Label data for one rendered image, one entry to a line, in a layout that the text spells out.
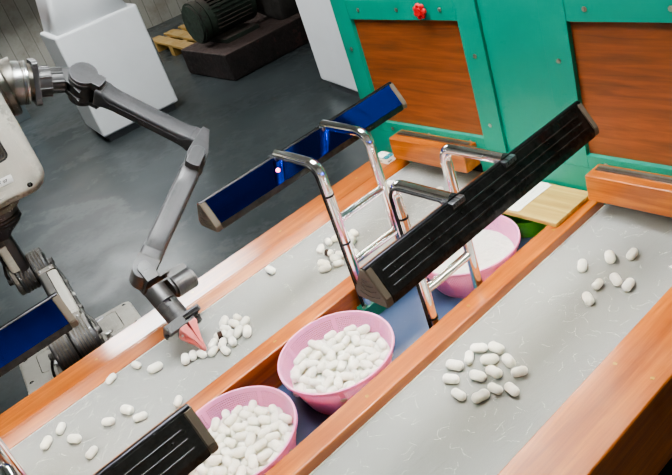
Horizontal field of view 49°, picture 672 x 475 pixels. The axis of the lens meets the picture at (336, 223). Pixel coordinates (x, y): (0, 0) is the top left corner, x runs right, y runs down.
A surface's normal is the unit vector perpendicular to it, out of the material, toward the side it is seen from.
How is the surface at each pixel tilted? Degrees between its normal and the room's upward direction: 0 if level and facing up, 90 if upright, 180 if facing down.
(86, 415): 0
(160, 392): 0
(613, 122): 90
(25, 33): 90
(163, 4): 90
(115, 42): 90
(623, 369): 0
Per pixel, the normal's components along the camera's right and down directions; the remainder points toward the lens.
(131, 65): 0.53, 0.28
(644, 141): -0.72, 0.52
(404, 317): -0.29, -0.83
